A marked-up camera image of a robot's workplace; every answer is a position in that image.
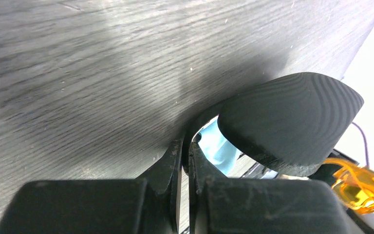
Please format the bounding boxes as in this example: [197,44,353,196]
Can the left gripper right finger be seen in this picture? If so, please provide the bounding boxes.
[188,142,350,234]

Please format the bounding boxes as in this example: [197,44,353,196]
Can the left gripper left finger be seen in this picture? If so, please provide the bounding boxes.
[0,140,183,234]

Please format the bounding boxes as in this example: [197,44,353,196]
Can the black glasses case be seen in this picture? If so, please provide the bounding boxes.
[182,72,365,177]

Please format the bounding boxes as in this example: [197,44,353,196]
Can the orange sunglasses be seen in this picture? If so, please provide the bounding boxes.
[324,157,374,215]

